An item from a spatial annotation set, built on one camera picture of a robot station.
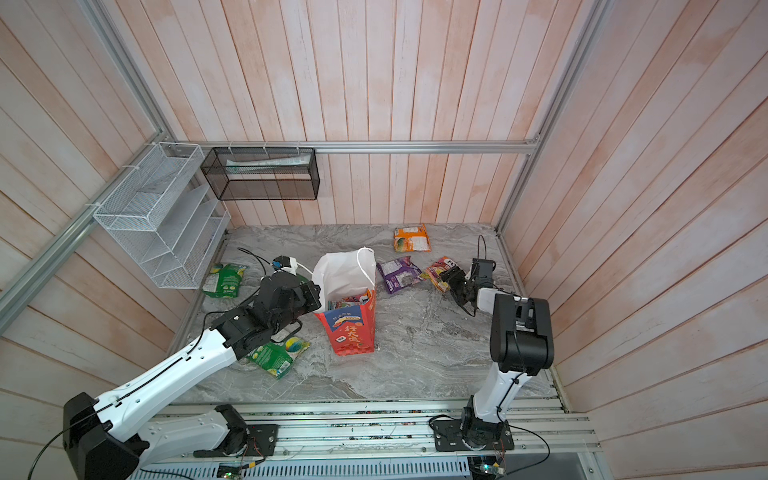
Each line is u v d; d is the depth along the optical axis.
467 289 0.77
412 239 1.14
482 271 0.79
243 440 0.69
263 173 1.05
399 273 1.04
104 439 0.37
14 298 0.51
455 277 0.90
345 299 0.96
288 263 0.68
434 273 1.02
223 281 1.01
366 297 0.97
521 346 0.50
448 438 0.73
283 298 0.55
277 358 0.84
